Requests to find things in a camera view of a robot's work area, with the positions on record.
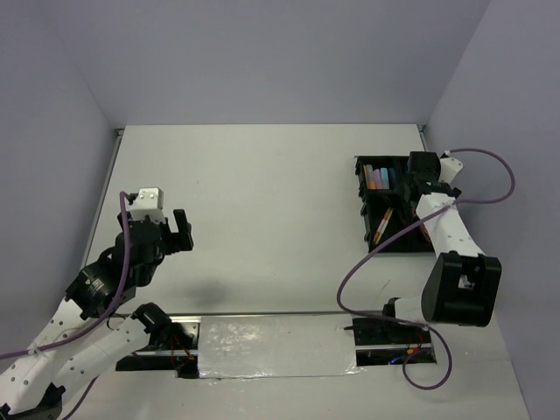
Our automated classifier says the blue highlighter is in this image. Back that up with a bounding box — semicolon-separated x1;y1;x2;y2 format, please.
380;168;390;190

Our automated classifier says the purple highlighter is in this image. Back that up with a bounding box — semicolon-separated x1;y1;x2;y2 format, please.
373;169;383;189

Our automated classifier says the orange-capped clear highlighter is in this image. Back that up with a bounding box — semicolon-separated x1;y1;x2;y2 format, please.
364;164;377;190

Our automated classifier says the orange pen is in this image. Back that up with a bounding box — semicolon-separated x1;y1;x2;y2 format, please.
372;207;391;242

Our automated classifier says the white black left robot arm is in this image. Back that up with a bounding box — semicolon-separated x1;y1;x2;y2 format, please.
1;209;194;419

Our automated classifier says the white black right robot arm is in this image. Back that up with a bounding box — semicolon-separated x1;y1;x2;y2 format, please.
380;151;502;342

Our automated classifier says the black four-compartment organizer tray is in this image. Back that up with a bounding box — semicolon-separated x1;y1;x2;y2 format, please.
355;152;441;254

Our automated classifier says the silver tape-covered panel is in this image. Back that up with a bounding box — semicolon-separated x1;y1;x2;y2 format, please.
198;314;359;379

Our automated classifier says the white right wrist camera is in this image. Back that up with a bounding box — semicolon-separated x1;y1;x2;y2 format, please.
438;150;464;184

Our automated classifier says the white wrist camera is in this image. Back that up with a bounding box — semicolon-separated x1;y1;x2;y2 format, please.
128;187;165;224
438;150;464;184

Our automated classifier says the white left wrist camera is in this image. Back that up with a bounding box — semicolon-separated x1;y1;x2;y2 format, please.
128;187;165;224

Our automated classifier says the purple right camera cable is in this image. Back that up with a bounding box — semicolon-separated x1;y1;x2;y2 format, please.
335;147;516;390

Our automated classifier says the purple camera cable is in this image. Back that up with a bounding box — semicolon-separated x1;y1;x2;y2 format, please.
335;147;516;390
0;190;135;420

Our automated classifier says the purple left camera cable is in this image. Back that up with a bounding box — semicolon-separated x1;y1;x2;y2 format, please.
0;190;135;420

